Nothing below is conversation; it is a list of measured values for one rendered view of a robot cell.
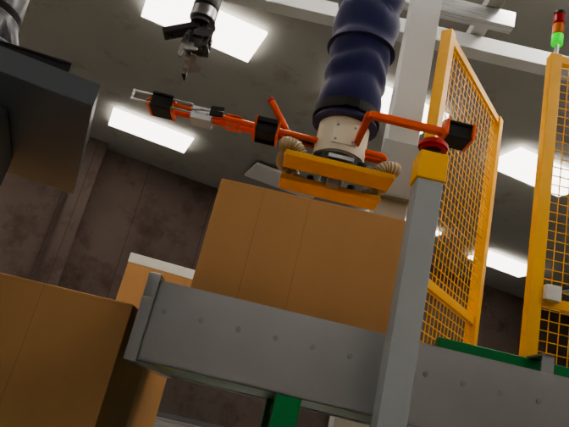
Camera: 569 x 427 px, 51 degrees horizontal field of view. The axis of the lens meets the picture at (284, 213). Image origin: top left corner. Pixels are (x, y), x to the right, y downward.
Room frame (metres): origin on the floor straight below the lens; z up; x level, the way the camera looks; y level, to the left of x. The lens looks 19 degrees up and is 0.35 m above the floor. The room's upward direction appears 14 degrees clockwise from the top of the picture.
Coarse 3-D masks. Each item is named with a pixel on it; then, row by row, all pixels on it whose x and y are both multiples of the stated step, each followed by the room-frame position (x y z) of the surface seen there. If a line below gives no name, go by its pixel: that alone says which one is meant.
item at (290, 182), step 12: (288, 180) 1.83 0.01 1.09; (300, 180) 1.81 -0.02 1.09; (312, 180) 1.81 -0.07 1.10; (300, 192) 1.91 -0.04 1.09; (312, 192) 1.88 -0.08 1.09; (324, 192) 1.85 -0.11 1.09; (336, 192) 1.83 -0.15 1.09; (348, 192) 1.81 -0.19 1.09; (360, 192) 1.81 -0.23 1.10; (348, 204) 1.91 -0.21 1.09; (360, 204) 1.88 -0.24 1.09; (372, 204) 1.86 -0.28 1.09
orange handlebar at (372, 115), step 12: (216, 120) 1.78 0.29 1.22; (228, 120) 1.74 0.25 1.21; (240, 120) 1.74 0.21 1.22; (384, 120) 1.50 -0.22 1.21; (396, 120) 1.50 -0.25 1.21; (408, 120) 1.50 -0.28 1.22; (288, 132) 1.74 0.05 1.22; (360, 132) 1.61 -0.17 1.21; (432, 132) 1.51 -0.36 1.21; (372, 156) 1.75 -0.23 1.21; (384, 156) 1.74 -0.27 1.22
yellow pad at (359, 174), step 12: (288, 156) 1.64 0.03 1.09; (300, 156) 1.62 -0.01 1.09; (312, 156) 1.62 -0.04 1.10; (300, 168) 1.70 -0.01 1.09; (312, 168) 1.68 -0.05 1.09; (324, 168) 1.66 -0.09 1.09; (336, 168) 1.64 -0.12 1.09; (348, 168) 1.63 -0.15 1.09; (360, 168) 1.62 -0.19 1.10; (348, 180) 1.71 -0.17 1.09; (360, 180) 1.69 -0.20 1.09; (372, 180) 1.67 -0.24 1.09; (384, 180) 1.65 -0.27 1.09
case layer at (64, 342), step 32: (0, 288) 1.57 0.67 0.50; (32, 288) 1.57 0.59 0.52; (64, 288) 1.57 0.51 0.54; (0, 320) 1.57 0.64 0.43; (32, 320) 1.57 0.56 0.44; (64, 320) 1.57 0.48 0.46; (96, 320) 1.57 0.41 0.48; (128, 320) 1.57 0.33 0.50; (0, 352) 1.57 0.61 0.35; (32, 352) 1.57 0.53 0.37; (64, 352) 1.57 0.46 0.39; (96, 352) 1.57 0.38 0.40; (0, 384) 1.57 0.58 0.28; (32, 384) 1.57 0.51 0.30; (64, 384) 1.57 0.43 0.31; (96, 384) 1.57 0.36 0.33; (128, 384) 1.81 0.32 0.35; (160, 384) 2.43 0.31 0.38; (0, 416) 1.57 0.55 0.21; (32, 416) 1.57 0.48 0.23; (64, 416) 1.57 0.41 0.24; (96, 416) 1.57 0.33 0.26; (128, 416) 1.96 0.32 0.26
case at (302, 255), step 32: (224, 192) 1.58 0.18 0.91; (256, 192) 1.58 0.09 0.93; (224, 224) 1.58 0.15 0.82; (256, 224) 1.58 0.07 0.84; (288, 224) 1.57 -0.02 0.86; (320, 224) 1.57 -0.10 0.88; (352, 224) 1.57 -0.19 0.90; (384, 224) 1.56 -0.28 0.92; (224, 256) 1.58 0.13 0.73; (256, 256) 1.57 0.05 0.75; (288, 256) 1.57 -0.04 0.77; (320, 256) 1.57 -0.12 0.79; (352, 256) 1.57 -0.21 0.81; (384, 256) 1.56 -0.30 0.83; (224, 288) 1.58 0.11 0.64; (256, 288) 1.57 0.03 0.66; (288, 288) 1.57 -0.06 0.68; (320, 288) 1.57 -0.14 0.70; (352, 288) 1.57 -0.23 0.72; (384, 288) 1.56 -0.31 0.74; (352, 320) 1.57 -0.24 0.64; (384, 320) 1.56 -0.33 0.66
